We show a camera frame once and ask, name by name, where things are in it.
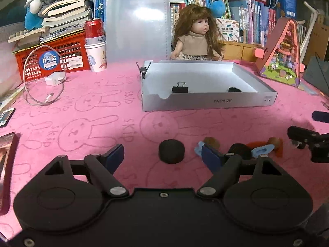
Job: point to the blue plush with white face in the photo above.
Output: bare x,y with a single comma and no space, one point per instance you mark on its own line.
33,15

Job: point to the blue book set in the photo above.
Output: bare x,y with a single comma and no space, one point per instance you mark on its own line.
99,7

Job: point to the pink rabbit-print blanket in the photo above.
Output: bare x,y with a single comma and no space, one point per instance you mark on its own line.
90,123

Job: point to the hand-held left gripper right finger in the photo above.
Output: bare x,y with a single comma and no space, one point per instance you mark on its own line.
209,157

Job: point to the white plastic pipe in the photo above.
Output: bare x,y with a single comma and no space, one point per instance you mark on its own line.
311,20

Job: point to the white box with colourful print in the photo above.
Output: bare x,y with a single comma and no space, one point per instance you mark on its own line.
227,29

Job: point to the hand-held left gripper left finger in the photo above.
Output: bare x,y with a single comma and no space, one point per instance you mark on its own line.
115,155

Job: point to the black binder clip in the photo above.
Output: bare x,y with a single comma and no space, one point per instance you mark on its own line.
143,70
180,89

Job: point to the pink triangular toy house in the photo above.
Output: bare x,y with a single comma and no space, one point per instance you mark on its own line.
282,56

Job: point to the black round puck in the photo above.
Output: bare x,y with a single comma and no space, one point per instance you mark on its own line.
240,149
234,89
171,151

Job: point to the wooden drawer shelf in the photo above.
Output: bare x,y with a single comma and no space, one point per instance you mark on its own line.
241,51

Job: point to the red plastic basket with sticker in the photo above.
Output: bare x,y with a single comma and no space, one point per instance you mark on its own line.
74,54

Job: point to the long-haired baby doll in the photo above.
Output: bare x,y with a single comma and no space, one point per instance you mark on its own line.
192,43

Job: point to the orange-red plastic piece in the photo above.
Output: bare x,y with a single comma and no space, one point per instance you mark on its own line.
257,144
279,151

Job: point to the white cardboard box tray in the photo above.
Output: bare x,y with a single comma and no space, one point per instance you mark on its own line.
195,77

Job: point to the loose papers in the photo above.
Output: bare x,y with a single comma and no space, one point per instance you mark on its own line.
9,96

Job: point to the translucent clipboard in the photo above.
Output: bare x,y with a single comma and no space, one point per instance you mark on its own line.
136,30

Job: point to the white charger block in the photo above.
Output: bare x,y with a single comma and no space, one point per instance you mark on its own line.
56,79

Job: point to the brown round disc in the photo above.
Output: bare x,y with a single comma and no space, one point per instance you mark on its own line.
274,141
212,142

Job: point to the light blue plastic piece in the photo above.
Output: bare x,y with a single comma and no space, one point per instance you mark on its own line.
198,150
262,150

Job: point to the dark grey folder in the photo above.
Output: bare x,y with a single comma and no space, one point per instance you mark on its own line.
317,77

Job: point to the white paper cup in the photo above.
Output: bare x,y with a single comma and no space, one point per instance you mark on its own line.
96,56

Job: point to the brown cardboard sheet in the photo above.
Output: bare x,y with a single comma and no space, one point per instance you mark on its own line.
320,41

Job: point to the row of colourful books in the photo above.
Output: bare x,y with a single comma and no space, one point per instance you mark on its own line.
254,20

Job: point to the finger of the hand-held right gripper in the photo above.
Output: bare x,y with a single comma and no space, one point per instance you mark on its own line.
321,116
303,133

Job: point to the pile of worn books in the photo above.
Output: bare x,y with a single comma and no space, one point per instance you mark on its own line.
66,12

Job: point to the red drink can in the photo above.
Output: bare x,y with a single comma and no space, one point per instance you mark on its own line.
94,30

